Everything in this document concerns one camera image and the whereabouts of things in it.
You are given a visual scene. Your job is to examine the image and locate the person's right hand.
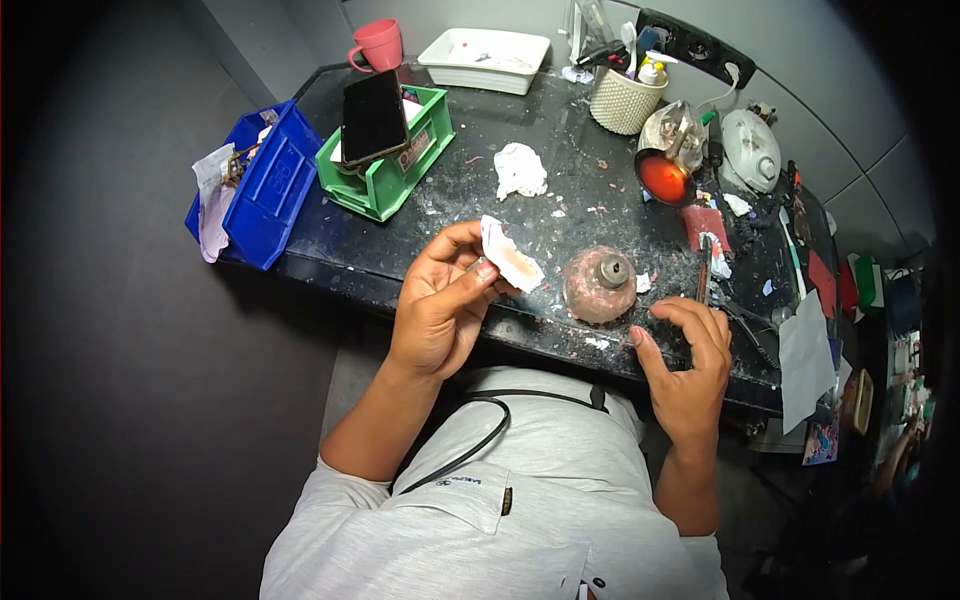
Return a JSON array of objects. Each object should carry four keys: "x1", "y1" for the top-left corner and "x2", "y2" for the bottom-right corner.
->
[{"x1": 628, "y1": 297, "x2": 734, "y2": 450}]

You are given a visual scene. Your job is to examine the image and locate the thin metal hand tool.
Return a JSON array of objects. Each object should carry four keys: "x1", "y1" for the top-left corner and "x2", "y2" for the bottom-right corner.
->
[{"x1": 697, "y1": 236, "x2": 714, "y2": 305}]

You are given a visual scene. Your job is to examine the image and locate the black smartphone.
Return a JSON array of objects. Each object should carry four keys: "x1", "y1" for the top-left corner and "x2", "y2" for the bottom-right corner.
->
[{"x1": 341, "y1": 69, "x2": 411, "y2": 168}]

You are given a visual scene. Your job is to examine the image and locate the person's right index finger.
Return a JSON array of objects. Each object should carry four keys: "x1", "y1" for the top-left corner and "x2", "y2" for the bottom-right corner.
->
[{"x1": 648, "y1": 297, "x2": 700, "y2": 348}]

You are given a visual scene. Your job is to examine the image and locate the white woven tool cup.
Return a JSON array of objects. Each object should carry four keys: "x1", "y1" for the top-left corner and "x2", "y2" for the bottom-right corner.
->
[{"x1": 589, "y1": 66, "x2": 670, "y2": 136}]

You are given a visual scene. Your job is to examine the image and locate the blue plastic bin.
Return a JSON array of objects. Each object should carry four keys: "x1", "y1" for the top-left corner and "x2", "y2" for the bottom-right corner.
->
[{"x1": 185, "y1": 99, "x2": 325, "y2": 272}]

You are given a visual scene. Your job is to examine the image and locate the white plaster dental cast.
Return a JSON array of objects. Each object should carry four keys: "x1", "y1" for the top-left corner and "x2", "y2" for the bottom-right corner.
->
[{"x1": 480, "y1": 215, "x2": 546, "y2": 294}]

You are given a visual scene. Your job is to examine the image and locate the person's body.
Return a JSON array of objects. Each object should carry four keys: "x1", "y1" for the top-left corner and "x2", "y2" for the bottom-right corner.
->
[{"x1": 258, "y1": 366, "x2": 730, "y2": 600}]

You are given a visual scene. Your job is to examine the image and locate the red rubber bowl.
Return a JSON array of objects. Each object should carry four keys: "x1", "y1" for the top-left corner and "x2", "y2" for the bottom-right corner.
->
[{"x1": 634, "y1": 147, "x2": 697, "y2": 208}]

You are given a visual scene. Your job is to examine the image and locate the person's left hand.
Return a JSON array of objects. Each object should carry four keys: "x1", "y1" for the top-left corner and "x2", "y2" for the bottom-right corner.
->
[{"x1": 386, "y1": 219, "x2": 524, "y2": 384}]

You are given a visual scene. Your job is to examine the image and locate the white plastic tray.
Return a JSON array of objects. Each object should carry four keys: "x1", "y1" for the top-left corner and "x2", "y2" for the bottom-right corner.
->
[{"x1": 417, "y1": 27, "x2": 552, "y2": 96}]

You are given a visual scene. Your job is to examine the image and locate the white paper sheet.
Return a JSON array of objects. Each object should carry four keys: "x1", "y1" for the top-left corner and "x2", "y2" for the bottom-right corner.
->
[{"x1": 777, "y1": 288, "x2": 838, "y2": 436}]

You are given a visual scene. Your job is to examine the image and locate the crumpled clear plastic bag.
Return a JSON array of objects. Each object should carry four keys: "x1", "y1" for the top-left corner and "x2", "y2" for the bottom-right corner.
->
[{"x1": 637, "y1": 99, "x2": 706, "y2": 175}]

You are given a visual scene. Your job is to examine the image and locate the crumpled white tissue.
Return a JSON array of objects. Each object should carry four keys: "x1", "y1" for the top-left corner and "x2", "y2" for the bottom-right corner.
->
[{"x1": 492, "y1": 142, "x2": 549, "y2": 202}]

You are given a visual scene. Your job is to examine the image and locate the green plastic bin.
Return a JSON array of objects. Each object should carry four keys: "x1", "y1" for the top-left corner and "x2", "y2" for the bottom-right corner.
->
[{"x1": 315, "y1": 84, "x2": 456, "y2": 223}]

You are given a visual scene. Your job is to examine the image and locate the white motor unit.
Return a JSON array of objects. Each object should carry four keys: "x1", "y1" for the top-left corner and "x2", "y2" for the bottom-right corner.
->
[{"x1": 718, "y1": 109, "x2": 783, "y2": 196}]

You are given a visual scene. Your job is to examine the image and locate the round pink spirit lamp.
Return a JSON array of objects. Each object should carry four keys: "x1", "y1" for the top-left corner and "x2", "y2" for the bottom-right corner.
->
[{"x1": 563, "y1": 245, "x2": 639, "y2": 325}]

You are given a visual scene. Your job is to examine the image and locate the crumpled paper scrap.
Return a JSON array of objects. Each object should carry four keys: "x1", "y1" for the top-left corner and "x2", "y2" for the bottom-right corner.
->
[{"x1": 192, "y1": 142, "x2": 238, "y2": 264}]

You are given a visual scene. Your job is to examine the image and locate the person's left index finger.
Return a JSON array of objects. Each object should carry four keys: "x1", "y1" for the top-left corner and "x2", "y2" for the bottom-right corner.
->
[{"x1": 421, "y1": 219, "x2": 486, "y2": 265}]

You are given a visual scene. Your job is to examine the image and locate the white toothbrush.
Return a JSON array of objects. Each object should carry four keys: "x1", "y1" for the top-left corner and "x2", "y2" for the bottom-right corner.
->
[{"x1": 778, "y1": 206, "x2": 809, "y2": 301}]

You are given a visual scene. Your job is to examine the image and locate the black power strip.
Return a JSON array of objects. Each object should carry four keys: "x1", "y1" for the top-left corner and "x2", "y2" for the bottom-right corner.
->
[{"x1": 634, "y1": 7, "x2": 757, "y2": 90}]

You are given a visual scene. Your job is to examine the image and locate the person's left thumb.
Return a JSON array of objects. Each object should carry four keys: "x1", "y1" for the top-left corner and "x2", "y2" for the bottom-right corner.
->
[{"x1": 444, "y1": 260, "x2": 502, "y2": 310}]

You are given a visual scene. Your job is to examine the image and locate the red wax sheet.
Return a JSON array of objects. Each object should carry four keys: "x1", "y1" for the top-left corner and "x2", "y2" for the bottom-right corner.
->
[{"x1": 681, "y1": 204, "x2": 732, "y2": 253}]

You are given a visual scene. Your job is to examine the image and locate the pink mug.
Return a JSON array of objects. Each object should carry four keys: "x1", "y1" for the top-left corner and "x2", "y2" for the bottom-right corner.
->
[{"x1": 346, "y1": 18, "x2": 404, "y2": 74}]

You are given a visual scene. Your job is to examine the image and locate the person's right fingers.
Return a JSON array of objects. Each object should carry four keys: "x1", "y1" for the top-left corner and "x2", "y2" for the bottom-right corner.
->
[{"x1": 693, "y1": 302, "x2": 734, "y2": 361}]

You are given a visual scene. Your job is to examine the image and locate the person's right thumb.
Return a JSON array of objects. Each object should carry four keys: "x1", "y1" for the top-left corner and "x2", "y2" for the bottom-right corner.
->
[{"x1": 628, "y1": 324, "x2": 674, "y2": 385}]

